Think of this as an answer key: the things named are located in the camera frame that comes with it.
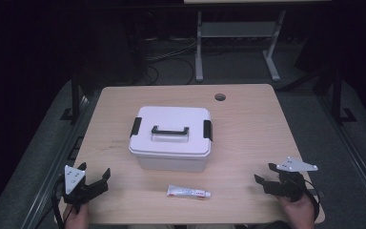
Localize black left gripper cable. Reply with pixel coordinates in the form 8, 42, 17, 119
51, 177, 66, 229

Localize white ointment tube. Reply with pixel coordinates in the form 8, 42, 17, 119
166, 184, 213, 199

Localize white box lid black handle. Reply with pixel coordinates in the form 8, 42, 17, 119
128, 105, 214, 157

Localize black metal post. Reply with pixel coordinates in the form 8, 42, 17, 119
60, 71, 81, 125
332, 71, 357, 126

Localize white metal table frame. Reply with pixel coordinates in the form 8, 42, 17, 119
184, 0, 332, 83

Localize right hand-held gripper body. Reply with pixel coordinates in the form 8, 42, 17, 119
262, 156, 318, 203

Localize person's right hand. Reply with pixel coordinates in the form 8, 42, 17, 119
275, 192, 317, 229

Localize black floor cables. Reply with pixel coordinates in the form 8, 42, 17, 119
142, 37, 198, 86

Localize aluminium rail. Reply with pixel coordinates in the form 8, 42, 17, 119
20, 92, 101, 229
317, 94, 366, 220

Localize white plastic storage box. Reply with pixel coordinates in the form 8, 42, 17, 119
130, 149, 212, 174

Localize person's left hand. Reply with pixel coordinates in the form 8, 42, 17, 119
62, 200, 90, 229

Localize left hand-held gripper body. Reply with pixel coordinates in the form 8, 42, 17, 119
60, 164, 109, 215

